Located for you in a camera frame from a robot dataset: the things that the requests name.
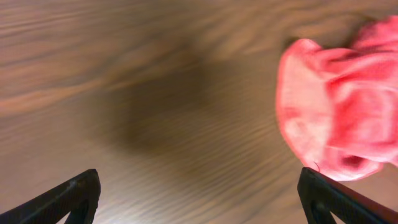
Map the orange printed t-shirt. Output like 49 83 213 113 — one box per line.
276 16 397 181

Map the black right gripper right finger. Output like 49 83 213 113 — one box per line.
297 167 397 224

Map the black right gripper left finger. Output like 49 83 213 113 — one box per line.
1 169 101 224

